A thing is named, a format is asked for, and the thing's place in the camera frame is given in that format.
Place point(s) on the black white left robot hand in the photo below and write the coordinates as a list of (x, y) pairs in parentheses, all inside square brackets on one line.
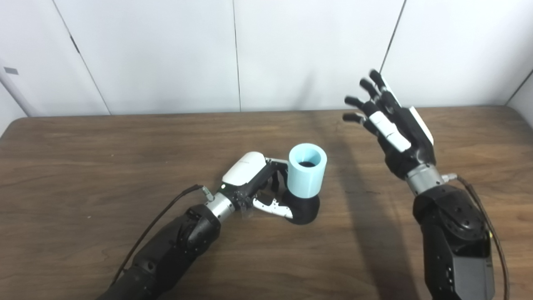
[(245, 166)]

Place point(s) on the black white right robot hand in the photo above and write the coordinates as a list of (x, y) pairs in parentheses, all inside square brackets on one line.
[(408, 137)]

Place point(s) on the black flared nozzle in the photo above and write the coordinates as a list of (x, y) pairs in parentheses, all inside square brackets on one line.
[(306, 210)]

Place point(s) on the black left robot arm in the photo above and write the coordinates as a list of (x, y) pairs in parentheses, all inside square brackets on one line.
[(175, 250)]

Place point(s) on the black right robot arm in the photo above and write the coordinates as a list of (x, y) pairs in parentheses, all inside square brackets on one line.
[(454, 241)]

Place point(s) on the black wall panel hinge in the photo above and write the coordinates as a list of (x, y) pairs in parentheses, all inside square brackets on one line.
[(75, 43)]

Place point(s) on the small grey wall label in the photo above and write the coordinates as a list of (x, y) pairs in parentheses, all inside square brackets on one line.
[(11, 70)]

